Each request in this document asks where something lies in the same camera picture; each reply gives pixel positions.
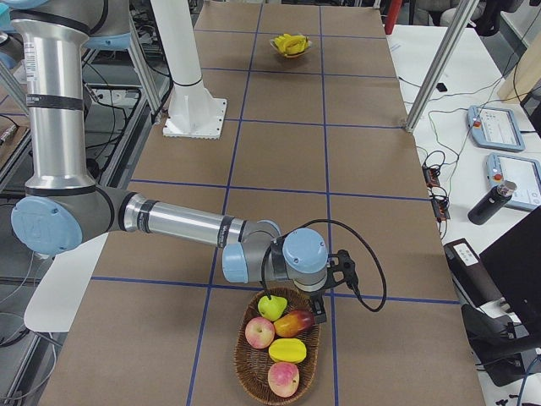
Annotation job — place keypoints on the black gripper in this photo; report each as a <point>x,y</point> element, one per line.
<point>313,297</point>

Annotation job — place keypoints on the yellow banana front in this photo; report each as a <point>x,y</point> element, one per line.
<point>301,45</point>

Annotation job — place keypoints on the yellow banana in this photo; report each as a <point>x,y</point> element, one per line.
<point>284,44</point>
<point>301,45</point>

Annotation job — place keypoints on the yellow banana top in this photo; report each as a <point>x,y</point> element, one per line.
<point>284,44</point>

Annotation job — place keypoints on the woven brown fruit basket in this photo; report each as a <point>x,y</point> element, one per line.
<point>252,365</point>

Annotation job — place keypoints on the grey square plate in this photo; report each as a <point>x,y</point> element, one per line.
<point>310,44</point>

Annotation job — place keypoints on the dark red apple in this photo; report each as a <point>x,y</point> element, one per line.
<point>294,323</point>

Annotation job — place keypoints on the green apple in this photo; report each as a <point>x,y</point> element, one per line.
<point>272,307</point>

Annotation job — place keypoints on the yellow star fruit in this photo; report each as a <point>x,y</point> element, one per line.
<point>291,350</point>

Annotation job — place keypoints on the pink apple middle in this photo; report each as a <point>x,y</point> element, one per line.
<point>259,332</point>

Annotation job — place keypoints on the pink apple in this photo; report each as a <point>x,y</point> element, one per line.
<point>259,332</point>
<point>283,379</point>

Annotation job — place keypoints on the pink apple front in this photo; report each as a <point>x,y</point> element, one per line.
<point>283,379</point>

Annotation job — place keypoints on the black box with label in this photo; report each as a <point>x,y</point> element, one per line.
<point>469,272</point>

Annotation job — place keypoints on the small circuit board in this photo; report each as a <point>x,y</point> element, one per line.
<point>431,177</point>

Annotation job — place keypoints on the black computer monitor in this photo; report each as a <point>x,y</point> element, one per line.
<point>513,263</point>

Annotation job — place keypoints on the black cylindrical bottle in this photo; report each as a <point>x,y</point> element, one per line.
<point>492,202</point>

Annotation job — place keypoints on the blue teach pendant near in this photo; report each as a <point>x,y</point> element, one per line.
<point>524,172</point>

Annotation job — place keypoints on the blue teach pendant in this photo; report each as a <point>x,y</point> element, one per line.
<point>495,128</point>
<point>524,172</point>

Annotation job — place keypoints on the blue teach pendant far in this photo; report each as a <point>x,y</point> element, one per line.
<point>495,128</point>

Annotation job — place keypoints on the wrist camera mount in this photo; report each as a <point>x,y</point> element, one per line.
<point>341,269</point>

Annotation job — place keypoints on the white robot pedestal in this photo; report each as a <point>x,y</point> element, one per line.
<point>192,111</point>

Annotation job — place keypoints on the aluminium frame post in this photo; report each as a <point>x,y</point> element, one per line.
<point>450,39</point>

